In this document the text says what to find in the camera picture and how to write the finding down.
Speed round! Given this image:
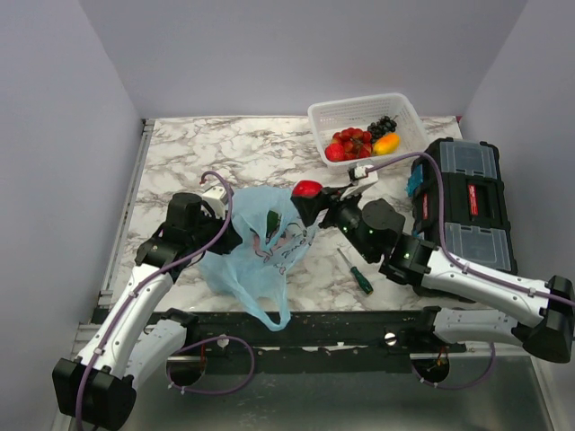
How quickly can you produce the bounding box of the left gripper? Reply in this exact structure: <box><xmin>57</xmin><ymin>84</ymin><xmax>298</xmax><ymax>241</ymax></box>
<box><xmin>189</xmin><ymin>207</ymin><xmax>244</xmax><ymax>255</ymax></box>

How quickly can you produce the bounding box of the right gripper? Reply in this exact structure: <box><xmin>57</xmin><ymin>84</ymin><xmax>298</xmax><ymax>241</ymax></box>
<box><xmin>293</xmin><ymin>183</ymin><xmax>376</xmax><ymax>261</ymax></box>

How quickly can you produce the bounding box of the red fake pomegranate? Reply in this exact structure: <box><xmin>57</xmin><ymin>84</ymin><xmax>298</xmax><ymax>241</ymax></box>
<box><xmin>292</xmin><ymin>180</ymin><xmax>323</xmax><ymax>198</ymax></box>

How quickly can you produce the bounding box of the blue plastic bag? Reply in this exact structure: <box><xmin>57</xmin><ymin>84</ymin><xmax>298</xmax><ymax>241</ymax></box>
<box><xmin>199</xmin><ymin>186</ymin><xmax>318</xmax><ymax>331</ymax></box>

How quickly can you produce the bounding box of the orange yellow fake fruit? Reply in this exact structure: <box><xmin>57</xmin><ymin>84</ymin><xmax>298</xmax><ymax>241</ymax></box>
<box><xmin>372</xmin><ymin>133</ymin><xmax>401</xmax><ymax>156</ymax></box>

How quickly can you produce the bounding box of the red fake fruit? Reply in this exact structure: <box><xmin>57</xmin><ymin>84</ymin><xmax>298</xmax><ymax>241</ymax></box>
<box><xmin>324</xmin><ymin>143</ymin><xmax>346</xmax><ymax>163</ymax></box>

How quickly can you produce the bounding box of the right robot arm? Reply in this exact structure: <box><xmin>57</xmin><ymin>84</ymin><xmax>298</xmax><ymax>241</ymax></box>
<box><xmin>291</xmin><ymin>180</ymin><xmax>574</xmax><ymax>364</ymax></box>

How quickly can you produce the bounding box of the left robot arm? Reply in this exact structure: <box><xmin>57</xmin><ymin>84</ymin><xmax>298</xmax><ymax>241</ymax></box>
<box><xmin>52</xmin><ymin>186</ymin><xmax>242</xmax><ymax>430</ymax></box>

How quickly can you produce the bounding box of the green fake fruit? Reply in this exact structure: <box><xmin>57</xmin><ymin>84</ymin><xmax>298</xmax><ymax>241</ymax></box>
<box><xmin>266</xmin><ymin>211</ymin><xmax>280</xmax><ymax>237</ymax></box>

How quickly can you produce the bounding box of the dark fake grape bunch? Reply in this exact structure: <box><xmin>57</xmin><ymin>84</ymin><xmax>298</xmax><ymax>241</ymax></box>
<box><xmin>367</xmin><ymin>116</ymin><xmax>397</xmax><ymax>140</ymax></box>

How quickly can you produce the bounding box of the white plastic basket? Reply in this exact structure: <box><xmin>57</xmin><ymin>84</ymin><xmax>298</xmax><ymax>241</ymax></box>
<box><xmin>307</xmin><ymin>92</ymin><xmax>429</xmax><ymax>172</ymax></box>

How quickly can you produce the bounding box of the black toolbox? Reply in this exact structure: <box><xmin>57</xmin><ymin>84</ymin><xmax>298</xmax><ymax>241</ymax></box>
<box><xmin>406</xmin><ymin>137</ymin><xmax>518</xmax><ymax>275</ymax></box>

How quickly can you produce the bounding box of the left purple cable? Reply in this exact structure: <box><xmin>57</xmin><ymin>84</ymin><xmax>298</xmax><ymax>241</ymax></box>
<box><xmin>74</xmin><ymin>170</ymin><xmax>258</xmax><ymax>431</ymax></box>

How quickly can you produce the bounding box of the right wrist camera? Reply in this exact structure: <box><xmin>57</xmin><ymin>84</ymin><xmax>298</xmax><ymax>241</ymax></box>
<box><xmin>341</xmin><ymin>164</ymin><xmax>379</xmax><ymax>199</ymax></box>

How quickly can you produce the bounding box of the green handled screwdriver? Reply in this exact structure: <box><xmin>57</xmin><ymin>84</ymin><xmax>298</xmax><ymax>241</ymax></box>
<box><xmin>337</xmin><ymin>248</ymin><xmax>374</xmax><ymax>295</ymax></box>

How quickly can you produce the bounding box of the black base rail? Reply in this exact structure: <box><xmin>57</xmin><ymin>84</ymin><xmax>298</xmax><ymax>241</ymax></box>
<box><xmin>92</xmin><ymin>307</ymin><xmax>468</xmax><ymax>376</ymax></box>

